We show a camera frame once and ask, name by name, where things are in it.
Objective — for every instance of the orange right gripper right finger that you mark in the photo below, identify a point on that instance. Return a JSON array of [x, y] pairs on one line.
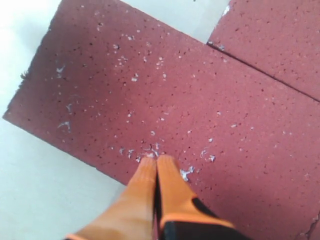
[[181, 215]]

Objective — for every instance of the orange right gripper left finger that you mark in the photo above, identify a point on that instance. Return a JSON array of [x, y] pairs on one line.
[[131, 216]]

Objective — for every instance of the chipped red brick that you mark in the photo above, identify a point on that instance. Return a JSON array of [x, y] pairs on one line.
[[278, 37]]

